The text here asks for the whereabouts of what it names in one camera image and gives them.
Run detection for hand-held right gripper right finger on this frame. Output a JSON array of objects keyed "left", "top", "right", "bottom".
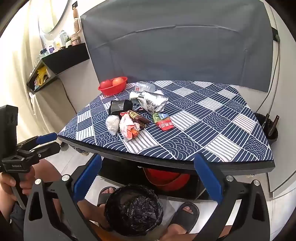
[{"left": 194, "top": 153, "right": 271, "bottom": 241}]

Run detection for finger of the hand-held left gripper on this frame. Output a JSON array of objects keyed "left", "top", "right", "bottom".
[
  {"left": 16, "top": 133, "right": 58, "bottom": 151},
  {"left": 17, "top": 142, "right": 61, "bottom": 161}
]

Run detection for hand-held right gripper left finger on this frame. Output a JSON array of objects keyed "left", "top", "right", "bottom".
[{"left": 23, "top": 153, "right": 103, "bottom": 241}]

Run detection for bin with black liner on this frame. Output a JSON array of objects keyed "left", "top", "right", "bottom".
[{"left": 104, "top": 184, "right": 163, "bottom": 237}]

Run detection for white tissue wad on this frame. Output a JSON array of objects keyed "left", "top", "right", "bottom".
[{"left": 106, "top": 115, "right": 121, "bottom": 135}]

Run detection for pink orange paper wrapper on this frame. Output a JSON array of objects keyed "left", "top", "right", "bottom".
[{"left": 119, "top": 113, "right": 141, "bottom": 142}]

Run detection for green red snack packet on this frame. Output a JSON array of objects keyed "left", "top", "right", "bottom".
[{"left": 152, "top": 112, "right": 173, "bottom": 131}]

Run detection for black packet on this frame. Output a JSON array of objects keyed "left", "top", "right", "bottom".
[{"left": 109, "top": 100, "right": 133, "bottom": 115}]

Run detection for brown chocolate wrapper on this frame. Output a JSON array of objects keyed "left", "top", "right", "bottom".
[{"left": 127, "top": 110, "right": 151, "bottom": 128}]

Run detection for large silver foil bag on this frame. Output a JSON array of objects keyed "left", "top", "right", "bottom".
[{"left": 138, "top": 90, "right": 168, "bottom": 113}]

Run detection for crushed clear plastic bottle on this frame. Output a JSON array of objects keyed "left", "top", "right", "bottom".
[{"left": 135, "top": 82, "right": 156, "bottom": 93}]

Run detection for person's left forearm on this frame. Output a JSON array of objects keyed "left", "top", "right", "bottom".
[{"left": 0, "top": 195, "right": 14, "bottom": 222}]

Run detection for person's left hand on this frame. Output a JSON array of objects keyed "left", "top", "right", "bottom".
[{"left": 0, "top": 166, "right": 36, "bottom": 197}]

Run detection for black sandal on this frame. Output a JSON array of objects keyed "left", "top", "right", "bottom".
[
  {"left": 97, "top": 186, "right": 117, "bottom": 208},
  {"left": 166, "top": 202, "right": 200, "bottom": 233}
]

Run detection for person's left leg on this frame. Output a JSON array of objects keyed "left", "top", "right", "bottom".
[{"left": 35, "top": 160, "right": 116, "bottom": 232}]

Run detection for person's leg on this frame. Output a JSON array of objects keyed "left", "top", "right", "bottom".
[
  {"left": 35, "top": 160, "right": 116, "bottom": 232},
  {"left": 162, "top": 206, "right": 232, "bottom": 241}
]

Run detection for black table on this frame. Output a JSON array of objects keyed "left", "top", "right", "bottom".
[{"left": 57, "top": 136, "right": 275, "bottom": 201}]

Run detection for beige sofa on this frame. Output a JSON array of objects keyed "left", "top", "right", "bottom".
[{"left": 28, "top": 76, "right": 78, "bottom": 149}]

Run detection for blue white patterned tablecloth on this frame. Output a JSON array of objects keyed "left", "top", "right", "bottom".
[{"left": 57, "top": 80, "right": 274, "bottom": 163}]

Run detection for person's right leg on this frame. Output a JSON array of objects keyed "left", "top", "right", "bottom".
[{"left": 162, "top": 206, "right": 232, "bottom": 241}]

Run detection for yellow rubber gloves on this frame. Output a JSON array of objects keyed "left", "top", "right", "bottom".
[{"left": 35, "top": 65, "right": 50, "bottom": 86}]

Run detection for black bucket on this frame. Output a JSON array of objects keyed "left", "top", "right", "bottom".
[{"left": 254, "top": 112, "right": 279, "bottom": 139}]

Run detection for dark shorts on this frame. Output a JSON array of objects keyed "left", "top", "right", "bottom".
[{"left": 9, "top": 204, "right": 24, "bottom": 232}]

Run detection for red plastic basket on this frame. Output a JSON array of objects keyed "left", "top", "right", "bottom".
[{"left": 98, "top": 77, "right": 128, "bottom": 96}]

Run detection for copper coloured jar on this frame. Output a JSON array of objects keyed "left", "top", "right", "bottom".
[{"left": 70, "top": 33, "right": 82, "bottom": 46}]

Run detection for wooden hairbrush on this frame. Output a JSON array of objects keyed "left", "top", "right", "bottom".
[{"left": 72, "top": 7, "right": 81, "bottom": 34}]

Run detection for round mirror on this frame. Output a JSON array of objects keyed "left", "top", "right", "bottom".
[{"left": 38, "top": 0, "right": 70, "bottom": 35}]

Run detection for grey backdrop cloth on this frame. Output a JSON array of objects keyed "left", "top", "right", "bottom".
[{"left": 80, "top": 0, "right": 273, "bottom": 92}]

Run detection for black wall shelf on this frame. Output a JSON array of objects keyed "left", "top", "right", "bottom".
[{"left": 26, "top": 42, "right": 90, "bottom": 93}]

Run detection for black power cable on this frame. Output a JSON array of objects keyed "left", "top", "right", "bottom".
[{"left": 255, "top": 35, "right": 281, "bottom": 114}]

